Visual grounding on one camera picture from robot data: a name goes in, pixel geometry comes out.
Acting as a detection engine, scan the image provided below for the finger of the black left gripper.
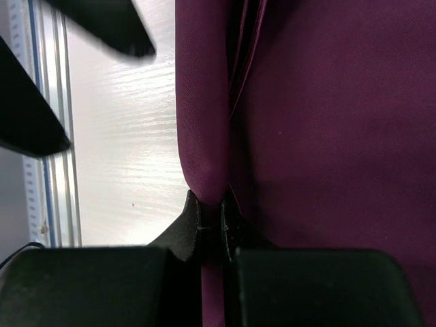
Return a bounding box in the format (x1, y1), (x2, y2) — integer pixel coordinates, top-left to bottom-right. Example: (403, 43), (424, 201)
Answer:
(0, 40), (71, 158)
(46, 0), (157, 61)

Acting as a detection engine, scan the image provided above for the white slotted cable duct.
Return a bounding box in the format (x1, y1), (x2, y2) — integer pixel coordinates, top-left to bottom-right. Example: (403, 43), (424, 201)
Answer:
(6, 1), (50, 246)

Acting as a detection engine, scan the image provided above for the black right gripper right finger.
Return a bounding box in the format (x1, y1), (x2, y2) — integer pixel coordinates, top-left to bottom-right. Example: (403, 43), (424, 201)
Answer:
(221, 194), (424, 326)

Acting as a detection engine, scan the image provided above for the aluminium front rail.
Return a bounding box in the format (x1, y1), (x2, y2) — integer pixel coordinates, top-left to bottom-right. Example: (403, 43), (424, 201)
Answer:
(29, 1), (82, 247)

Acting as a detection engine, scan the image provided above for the purple cloth napkin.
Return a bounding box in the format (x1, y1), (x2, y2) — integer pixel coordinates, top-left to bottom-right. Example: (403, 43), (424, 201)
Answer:
(175, 1), (435, 326)

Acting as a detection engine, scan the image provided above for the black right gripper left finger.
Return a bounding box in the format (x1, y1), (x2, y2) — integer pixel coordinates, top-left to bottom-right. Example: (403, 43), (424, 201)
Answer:
(1, 192), (202, 326)

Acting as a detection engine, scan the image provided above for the black cable bundle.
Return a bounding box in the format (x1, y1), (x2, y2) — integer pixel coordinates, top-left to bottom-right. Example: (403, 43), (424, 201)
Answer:
(0, 240), (45, 270)

